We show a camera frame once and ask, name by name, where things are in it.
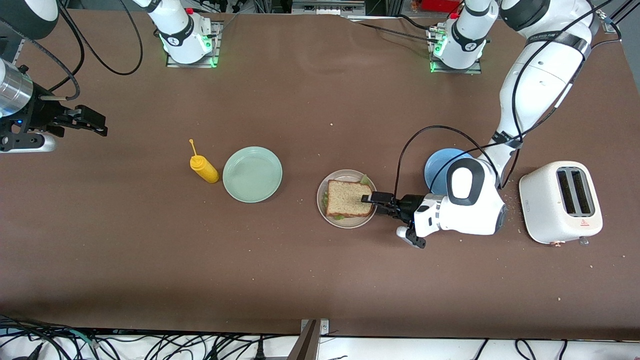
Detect grey metal equipment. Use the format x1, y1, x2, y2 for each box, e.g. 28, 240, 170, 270
291, 0, 367, 16

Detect beige plate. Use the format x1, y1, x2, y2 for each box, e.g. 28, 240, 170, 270
316, 169, 379, 230

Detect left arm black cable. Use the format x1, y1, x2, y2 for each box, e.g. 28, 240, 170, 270
394, 0, 624, 202

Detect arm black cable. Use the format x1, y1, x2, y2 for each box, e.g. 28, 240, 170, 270
394, 0, 624, 202
0, 0, 144, 102

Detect blue plate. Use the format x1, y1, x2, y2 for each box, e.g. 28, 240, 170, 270
424, 148, 474, 197

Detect green lettuce leaf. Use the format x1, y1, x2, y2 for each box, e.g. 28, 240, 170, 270
321, 173, 373, 221

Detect pale green plate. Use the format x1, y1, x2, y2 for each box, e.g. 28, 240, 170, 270
222, 146, 284, 204

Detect white toaster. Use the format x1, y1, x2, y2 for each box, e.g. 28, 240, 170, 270
518, 160, 604, 247

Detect red box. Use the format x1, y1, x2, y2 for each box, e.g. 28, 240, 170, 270
411, 0, 462, 14

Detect aluminium frame profile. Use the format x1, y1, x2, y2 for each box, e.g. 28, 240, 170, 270
600, 0, 640, 34

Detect black table cable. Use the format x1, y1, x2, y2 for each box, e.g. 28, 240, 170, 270
395, 14, 441, 32
350, 19, 442, 45

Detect small metal bracket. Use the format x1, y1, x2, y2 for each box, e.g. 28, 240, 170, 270
300, 318, 330, 337

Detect teal floor cable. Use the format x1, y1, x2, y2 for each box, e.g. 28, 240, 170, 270
64, 329, 102, 348

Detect grey metal bar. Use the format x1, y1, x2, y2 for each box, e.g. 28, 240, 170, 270
286, 320, 319, 360

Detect yellow squeeze bottle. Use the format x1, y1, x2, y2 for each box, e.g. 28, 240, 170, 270
188, 139, 220, 184

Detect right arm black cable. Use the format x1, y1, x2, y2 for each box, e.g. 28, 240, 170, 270
0, 0, 144, 102

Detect brown bread slice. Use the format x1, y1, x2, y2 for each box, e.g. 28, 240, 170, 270
325, 179, 376, 219

